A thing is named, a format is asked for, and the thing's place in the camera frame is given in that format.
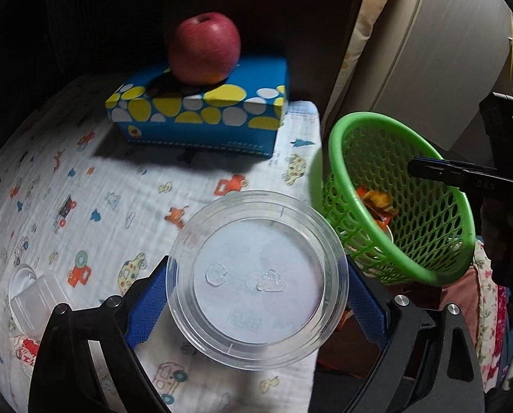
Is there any orange snack packet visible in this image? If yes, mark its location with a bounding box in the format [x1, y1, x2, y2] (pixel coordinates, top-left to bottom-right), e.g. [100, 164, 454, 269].
[354, 186, 400, 224]

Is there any small clear plastic container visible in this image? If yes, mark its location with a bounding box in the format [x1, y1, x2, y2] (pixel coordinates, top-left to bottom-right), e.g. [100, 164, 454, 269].
[8, 265, 56, 336]

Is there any white printed cloth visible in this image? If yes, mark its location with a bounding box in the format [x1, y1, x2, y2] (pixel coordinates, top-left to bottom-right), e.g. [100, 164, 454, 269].
[0, 73, 326, 413]

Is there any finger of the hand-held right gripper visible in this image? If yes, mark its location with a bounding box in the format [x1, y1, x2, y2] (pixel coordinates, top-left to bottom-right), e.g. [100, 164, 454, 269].
[408, 156, 513, 201]

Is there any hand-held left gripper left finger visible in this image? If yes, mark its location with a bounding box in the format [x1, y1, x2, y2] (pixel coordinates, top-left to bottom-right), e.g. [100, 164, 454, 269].
[28, 256, 171, 413]

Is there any white panel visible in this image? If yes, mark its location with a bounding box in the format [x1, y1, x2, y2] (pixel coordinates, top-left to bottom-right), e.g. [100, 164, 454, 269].
[370, 0, 513, 151]

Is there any red apple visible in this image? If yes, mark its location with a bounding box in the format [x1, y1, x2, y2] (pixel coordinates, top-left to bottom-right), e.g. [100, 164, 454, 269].
[167, 12, 242, 85]

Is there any blue spotted tissue box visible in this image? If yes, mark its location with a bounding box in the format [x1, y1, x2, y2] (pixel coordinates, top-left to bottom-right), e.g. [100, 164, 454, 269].
[105, 56, 289, 158]

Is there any clear round plastic lid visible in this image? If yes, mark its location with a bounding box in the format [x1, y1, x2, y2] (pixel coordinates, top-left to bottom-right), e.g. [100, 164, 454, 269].
[165, 190, 350, 371]

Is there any cream cushion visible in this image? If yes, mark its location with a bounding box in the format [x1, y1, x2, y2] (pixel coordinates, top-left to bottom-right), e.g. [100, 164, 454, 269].
[336, 0, 412, 113]

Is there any floral cloth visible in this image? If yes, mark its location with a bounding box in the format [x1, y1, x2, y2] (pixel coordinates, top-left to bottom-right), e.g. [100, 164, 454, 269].
[471, 241, 513, 388]

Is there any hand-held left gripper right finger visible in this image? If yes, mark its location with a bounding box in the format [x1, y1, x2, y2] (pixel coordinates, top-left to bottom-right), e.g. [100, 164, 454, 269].
[342, 256, 485, 413]

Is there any green plastic mesh basket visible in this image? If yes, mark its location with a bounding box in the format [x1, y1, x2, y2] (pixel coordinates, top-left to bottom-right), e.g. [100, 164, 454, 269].
[310, 112, 477, 287]

